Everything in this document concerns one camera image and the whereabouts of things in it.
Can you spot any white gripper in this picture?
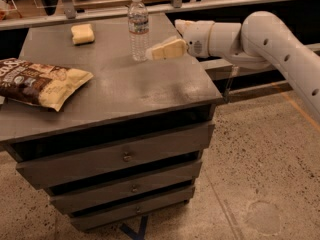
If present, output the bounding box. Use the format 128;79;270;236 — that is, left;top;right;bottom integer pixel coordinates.
145;19;214;60

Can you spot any grey drawer cabinet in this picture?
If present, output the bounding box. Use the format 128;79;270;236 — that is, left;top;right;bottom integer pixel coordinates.
0;18;220;219

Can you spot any grey metal railing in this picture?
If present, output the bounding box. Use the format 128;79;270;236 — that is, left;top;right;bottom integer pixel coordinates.
0;0;320;105

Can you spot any grey drawer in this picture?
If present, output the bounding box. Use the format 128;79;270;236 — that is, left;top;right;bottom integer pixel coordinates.
70;185;195;231
16;122;214;189
50;160;202;214

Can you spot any bottom grey drawer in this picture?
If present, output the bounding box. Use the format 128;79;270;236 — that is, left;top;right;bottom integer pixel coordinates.
70;185;195;231

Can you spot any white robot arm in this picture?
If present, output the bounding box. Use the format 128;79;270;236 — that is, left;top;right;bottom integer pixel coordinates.
145;11;320;120

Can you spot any middle grey drawer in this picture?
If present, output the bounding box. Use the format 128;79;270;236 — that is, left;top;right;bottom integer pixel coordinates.
50;160;202;214

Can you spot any clear plastic water bottle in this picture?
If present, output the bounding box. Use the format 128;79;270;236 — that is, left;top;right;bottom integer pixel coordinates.
127;0;149;62

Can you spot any yellow sponge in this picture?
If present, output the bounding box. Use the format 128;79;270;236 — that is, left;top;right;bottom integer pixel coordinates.
71;24;95;45

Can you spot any brown chip bag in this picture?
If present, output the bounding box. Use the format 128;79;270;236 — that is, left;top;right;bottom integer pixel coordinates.
0;58;93;111

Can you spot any top grey drawer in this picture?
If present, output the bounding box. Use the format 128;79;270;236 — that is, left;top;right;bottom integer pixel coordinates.
16;122;214;189

